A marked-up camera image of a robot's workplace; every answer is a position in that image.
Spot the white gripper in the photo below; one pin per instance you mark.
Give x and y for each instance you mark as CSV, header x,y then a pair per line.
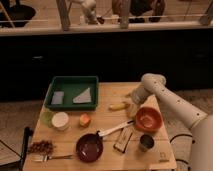
x,y
138,96

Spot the yellow banana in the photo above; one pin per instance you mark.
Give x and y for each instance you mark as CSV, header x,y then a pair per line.
x,y
119,106

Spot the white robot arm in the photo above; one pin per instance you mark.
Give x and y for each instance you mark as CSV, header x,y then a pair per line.
x,y
197,121

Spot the orange bowl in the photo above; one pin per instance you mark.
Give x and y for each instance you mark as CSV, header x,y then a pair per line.
x,y
148,119

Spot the purple bowl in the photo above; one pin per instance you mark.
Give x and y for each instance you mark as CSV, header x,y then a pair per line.
x,y
89,148

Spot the dark rectangular eraser block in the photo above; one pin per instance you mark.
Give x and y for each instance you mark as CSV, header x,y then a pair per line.
x,y
123,140

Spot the metal cup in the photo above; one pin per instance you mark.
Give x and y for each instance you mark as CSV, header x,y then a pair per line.
x,y
146,142

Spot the grey triangular wedge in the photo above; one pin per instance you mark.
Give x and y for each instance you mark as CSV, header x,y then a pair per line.
x,y
84,97

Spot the orange fruit piece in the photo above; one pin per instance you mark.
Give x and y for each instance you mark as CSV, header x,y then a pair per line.
x,y
84,120

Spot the green plastic tray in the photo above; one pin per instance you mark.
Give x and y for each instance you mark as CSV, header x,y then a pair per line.
x,y
72,86

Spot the white cup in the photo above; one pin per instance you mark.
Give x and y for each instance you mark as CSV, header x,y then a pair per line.
x,y
60,121

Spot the grey rectangular sponge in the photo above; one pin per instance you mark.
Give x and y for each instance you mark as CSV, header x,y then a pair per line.
x,y
57,97

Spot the light green cup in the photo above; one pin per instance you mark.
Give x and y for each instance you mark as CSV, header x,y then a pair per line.
x,y
46,118

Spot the person in background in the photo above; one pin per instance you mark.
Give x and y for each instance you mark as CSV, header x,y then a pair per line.
x,y
139,7

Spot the bunch of brown grapes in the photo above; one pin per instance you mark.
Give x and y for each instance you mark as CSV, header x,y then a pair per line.
x,y
42,147

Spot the silver fork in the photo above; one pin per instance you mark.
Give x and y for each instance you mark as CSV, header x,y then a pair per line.
x,y
44,158

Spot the white-handled knife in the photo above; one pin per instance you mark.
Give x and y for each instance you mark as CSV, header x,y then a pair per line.
x,y
116,128

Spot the black chair frame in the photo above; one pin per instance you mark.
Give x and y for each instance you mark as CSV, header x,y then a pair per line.
x,y
22,155

